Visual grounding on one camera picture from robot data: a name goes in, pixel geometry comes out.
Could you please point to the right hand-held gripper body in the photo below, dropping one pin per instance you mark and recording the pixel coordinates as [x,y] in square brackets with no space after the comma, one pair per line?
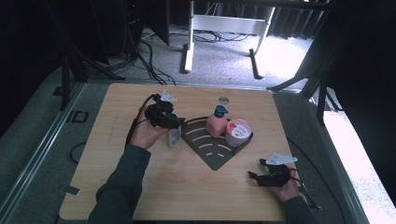
[278,175]

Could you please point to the white bottle with blue cap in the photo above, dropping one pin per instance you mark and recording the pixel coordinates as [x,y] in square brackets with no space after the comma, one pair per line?
[174,137]

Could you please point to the black fan-shaped slotted rack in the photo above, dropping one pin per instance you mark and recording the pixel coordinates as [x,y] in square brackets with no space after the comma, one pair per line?
[211,152]

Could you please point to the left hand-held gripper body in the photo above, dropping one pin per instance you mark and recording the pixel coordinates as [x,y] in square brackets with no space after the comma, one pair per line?
[158,112]

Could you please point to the round grey table grommet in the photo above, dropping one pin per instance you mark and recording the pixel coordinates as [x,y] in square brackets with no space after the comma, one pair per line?
[223,100]

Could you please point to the white metal desk frame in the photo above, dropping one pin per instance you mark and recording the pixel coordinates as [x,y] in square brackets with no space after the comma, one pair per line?
[229,24]

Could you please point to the pink tub with white label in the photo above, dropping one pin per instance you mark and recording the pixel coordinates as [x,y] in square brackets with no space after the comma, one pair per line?
[238,132]

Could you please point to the person's left hand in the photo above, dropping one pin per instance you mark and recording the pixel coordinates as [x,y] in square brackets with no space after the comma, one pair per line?
[146,133]

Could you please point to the person's right hand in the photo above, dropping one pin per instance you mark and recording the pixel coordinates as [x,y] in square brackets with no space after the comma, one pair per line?
[288,191]

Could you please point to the black tape strip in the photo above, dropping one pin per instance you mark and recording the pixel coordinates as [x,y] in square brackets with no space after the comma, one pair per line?
[70,189]

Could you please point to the black rectangular floor frame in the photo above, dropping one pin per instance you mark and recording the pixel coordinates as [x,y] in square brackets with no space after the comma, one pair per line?
[80,116]

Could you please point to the pink bottle with blue pump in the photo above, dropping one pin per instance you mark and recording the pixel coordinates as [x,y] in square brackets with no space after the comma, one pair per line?
[216,124]

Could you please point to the black angled metal stand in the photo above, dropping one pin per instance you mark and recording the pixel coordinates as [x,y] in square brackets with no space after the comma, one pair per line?
[311,82]

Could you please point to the black computer tower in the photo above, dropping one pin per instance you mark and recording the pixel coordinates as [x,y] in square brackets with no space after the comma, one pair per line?
[124,28]

